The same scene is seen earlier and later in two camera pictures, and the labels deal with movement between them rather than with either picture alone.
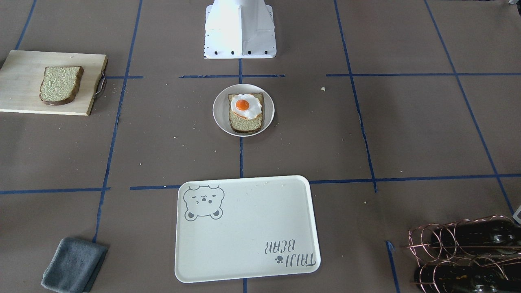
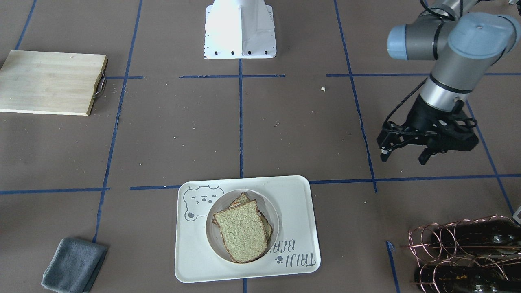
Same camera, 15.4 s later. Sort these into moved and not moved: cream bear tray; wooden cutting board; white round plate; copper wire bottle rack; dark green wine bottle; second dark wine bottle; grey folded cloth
Moved: white round plate
Not moved: second dark wine bottle; dark green wine bottle; grey folded cloth; cream bear tray; wooden cutting board; copper wire bottle rack
